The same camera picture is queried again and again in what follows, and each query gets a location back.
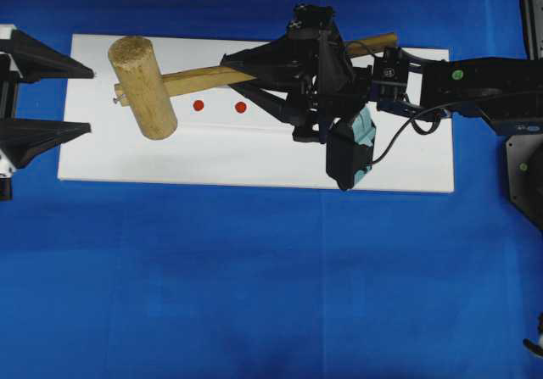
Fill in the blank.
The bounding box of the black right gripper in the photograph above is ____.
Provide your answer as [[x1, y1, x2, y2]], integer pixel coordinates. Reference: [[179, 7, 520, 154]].
[[220, 3, 372, 142]]

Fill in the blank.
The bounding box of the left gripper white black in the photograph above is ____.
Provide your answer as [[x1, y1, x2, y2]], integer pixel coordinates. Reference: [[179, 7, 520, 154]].
[[1, 30, 94, 180]]

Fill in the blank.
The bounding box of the wooden mallet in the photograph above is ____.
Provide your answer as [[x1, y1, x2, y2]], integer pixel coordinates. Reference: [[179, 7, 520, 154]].
[[107, 31, 399, 142]]

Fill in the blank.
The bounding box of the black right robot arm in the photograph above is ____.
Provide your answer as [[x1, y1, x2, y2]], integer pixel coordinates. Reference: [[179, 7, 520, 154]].
[[221, 4, 542, 143]]

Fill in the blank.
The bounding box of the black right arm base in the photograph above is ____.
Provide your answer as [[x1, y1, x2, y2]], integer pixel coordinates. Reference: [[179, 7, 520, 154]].
[[505, 134, 542, 231]]

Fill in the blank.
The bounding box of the red round mark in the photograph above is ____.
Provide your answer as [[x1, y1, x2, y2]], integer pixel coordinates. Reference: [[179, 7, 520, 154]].
[[235, 102, 247, 114], [193, 100, 204, 112]]

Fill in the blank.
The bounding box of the blue table cloth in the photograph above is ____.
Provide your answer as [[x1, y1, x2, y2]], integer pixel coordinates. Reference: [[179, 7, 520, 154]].
[[1, 0, 542, 378]]

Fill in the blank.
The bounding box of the black clamp at edge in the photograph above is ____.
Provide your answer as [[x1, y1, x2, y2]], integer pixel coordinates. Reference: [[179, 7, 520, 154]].
[[523, 313, 543, 359]]

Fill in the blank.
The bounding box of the black teal wrist camera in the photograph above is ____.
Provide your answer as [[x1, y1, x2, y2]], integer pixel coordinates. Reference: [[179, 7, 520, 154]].
[[326, 108, 376, 191]]

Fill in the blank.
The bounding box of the black frame upright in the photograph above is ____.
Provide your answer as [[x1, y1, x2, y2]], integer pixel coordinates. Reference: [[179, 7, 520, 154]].
[[519, 0, 543, 60]]

